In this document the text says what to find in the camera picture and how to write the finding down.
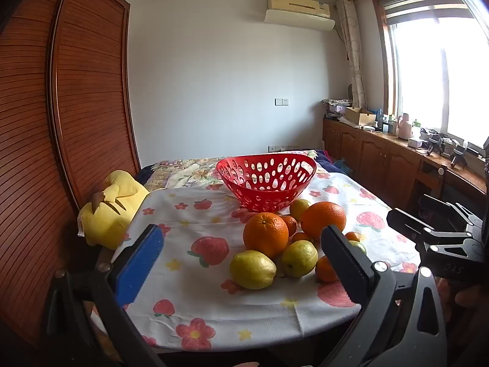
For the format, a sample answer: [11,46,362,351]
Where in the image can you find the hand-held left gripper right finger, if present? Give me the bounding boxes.
[320,225,447,367]

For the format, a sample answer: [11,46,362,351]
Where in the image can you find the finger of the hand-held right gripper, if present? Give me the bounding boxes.
[387,202,486,245]
[425,239,489,278]

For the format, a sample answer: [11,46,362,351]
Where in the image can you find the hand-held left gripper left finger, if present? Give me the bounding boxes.
[42,224,166,367]

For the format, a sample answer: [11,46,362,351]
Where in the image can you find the yellow-green lemon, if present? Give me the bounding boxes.
[281,240,318,278]
[289,199,312,222]

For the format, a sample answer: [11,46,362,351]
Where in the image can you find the large orange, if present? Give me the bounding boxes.
[300,201,347,239]
[243,212,289,259]

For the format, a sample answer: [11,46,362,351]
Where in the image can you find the red perforated plastic basket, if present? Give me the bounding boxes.
[216,154,318,213]

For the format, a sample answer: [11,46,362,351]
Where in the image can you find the person's right hand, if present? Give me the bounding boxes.
[439,278,489,331]

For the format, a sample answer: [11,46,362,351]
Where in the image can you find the yellow plush toy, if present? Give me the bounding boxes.
[78,169,150,251]

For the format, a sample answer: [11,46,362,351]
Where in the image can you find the strawberry print white tablecloth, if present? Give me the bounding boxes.
[86,166,423,352]

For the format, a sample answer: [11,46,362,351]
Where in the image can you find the brown wooden cabinet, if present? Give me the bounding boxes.
[322,117,489,222]

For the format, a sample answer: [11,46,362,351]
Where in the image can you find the black mini tripod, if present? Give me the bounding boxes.
[450,146,467,169]
[427,134,444,157]

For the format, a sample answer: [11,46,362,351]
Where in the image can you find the floral bed blanket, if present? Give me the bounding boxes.
[137,149,344,192]

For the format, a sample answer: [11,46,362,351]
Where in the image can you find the white kettle on counter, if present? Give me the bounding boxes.
[397,113,414,140]

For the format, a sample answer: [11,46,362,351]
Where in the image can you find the cardboard box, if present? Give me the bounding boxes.
[345,107,377,126]

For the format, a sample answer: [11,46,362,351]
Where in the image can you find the stack of folded fabrics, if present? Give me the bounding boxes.
[322,98,353,117]

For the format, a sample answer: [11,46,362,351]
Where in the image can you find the wooden framed window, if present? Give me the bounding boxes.
[372,0,489,150]

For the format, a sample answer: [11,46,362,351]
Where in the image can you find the brown louvered wooden wardrobe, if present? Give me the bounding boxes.
[0,0,142,261]

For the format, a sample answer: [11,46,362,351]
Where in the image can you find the patterned white curtain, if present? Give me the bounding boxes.
[336,0,367,109]

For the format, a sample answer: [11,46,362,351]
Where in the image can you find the wall air conditioner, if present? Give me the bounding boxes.
[265,0,336,31]

